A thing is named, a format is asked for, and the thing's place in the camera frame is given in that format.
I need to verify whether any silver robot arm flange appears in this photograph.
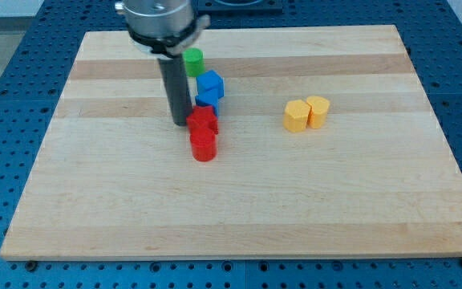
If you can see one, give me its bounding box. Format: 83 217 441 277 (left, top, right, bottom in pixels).
114 0 210 59

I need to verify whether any red star block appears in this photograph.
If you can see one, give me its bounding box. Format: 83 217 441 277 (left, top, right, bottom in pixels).
186 105 219 135

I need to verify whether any red cylinder block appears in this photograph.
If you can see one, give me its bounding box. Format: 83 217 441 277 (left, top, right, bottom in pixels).
190 128 217 161

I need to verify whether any blue angular block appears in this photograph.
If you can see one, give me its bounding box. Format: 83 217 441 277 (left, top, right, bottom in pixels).
195 89 219 117

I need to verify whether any blue cube block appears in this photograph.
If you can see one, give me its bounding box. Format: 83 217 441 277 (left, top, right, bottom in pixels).
196 70 225 99

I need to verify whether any yellow pentagon block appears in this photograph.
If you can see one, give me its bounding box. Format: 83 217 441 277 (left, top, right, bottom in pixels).
283 100 310 132

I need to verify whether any yellow rounded block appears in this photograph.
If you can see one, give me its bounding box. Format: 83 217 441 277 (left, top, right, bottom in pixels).
306 96 330 129

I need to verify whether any green cylinder block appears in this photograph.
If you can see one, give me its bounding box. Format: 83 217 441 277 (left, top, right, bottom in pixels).
183 47 205 77

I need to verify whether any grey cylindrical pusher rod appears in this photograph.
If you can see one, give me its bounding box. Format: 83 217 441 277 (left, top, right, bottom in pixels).
158 55 193 126

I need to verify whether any wooden board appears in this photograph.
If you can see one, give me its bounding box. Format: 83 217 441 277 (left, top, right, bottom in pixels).
0 25 462 261

